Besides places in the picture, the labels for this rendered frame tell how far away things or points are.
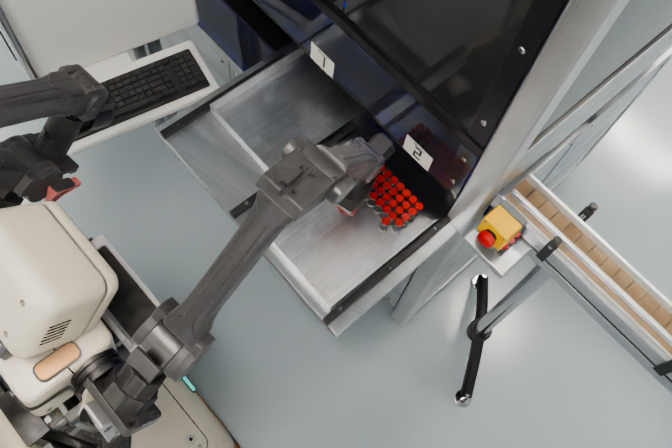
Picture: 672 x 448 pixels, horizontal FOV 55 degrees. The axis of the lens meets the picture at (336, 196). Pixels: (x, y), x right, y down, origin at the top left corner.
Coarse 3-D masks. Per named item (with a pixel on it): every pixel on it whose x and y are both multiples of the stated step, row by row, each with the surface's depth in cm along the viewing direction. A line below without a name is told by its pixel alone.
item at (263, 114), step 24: (264, 72) 172; (288, 72) 176; (312, 72) 176; (240, 96) 171; (264, 96) 172; (288, 96) 172; (312, 96) 173; (336, 96) 174; (240, 120) 168; (264, 120) 169; (288, 120) 169; (312, 120) 170; (336, 120) 170; (264, 144) 165; (264, 168) 161
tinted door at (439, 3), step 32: (352, 0) 137; (384, 0) 128; (416, 0) 121; (448, 0) 114; (480, 0) 108; (512, 0) 102; (384, 32) 135; (416, 32) 126; (448, 32) 119; (480, 32) 112; (512, 32) 106; (416, 64) 133; (448, 64) 124; (480, 64) 117; (448, 96) 131; (480, 96) 123; (512, 96) 116
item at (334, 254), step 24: (312, 216) 158; (336, 216) 158; (360, 216) 159; (288, 240) 154; (312, 240) 155; (336, 240) 155; (360, 240) 156; (384, 240) 156; (408, 240) 157; (312, 264) 152; (336, 264) 153; (360, 264) 153; (384, 264) 152; (312, 288) 148; (336, 288) 150
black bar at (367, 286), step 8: (440, 224) 158; (432, 232) 156; (416, 240) 155; (424, 240) 155; (408, 248) 154; (416, 248) 154; (400, 256) 153; (408, 256) 154; (392, 264) 152; (384, 272) 151; (368, 280) 150; (376, 280) 150; (360, 288) 149; (368, 288) 149; (352, 296) 148; (360, 296) 148; (344, 304) 147; (352, 304) 148; (336, 312) 146; (328, 320) 145
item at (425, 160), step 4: (408, 136) 150; (408, 140) 151; (412, 140) 150; (404, 144) 154; (408, 144) 153; (412, 144) 151; (416, 144) 150; (404, 148) 155; (408, 148) 154; (412, 148) 152; (420, 148) 149; (408, 152) 155; (412, 152) 153; (424, 152) 149; (412, 156) 154; (416, 156) 153; (424, 156) 150; (428, 156) 149; (416, 160) 154; (420, 160) 153; (424, 160) 151; (428, 160) 150; (432, 160) 148; (420, 164) 154; (424, 164) 152; (428, 164) 151; (424, 168) 153; (428, 168) 152
